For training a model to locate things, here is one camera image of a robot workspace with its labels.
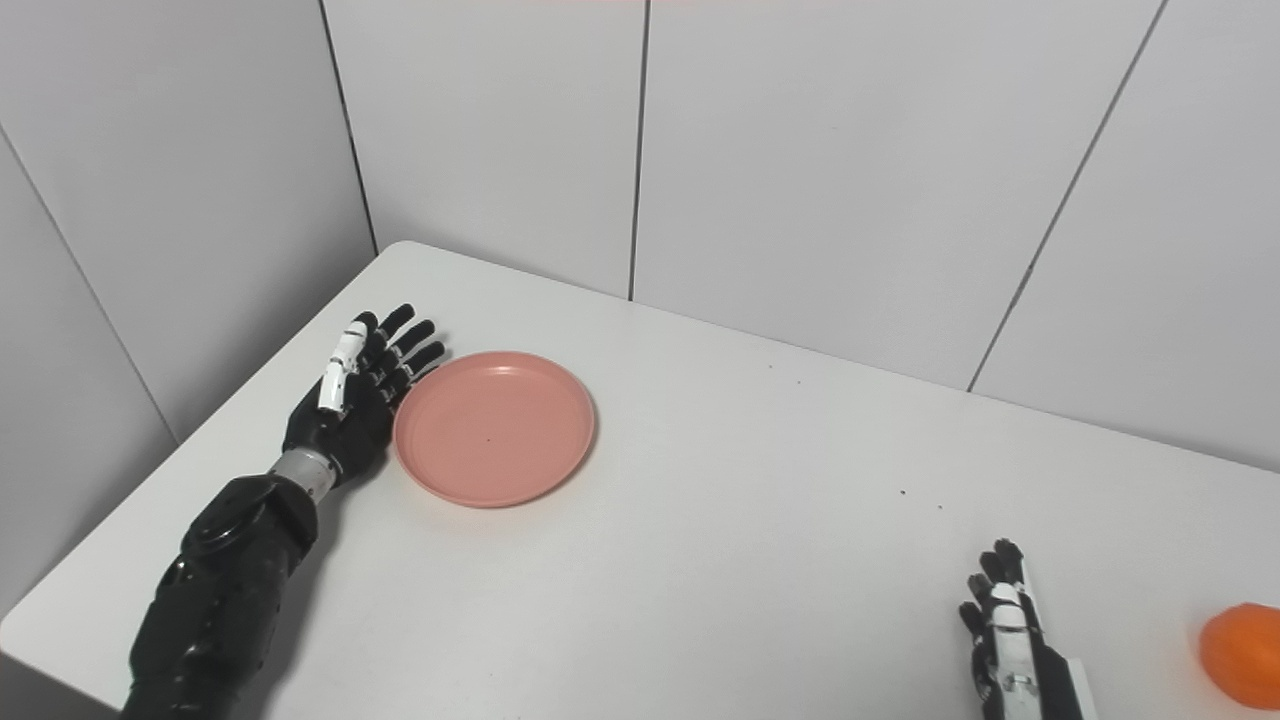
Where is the orange fruit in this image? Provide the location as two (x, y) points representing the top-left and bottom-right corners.
(1200, 602), (1280, 711)

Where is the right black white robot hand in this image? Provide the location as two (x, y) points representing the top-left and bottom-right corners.
(957, 539), (1097, 720)

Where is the pink round plate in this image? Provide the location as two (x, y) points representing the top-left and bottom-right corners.
(392, 350), (597, 509)

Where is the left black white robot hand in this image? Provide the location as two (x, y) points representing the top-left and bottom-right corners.
(282, 304), (447, 488)

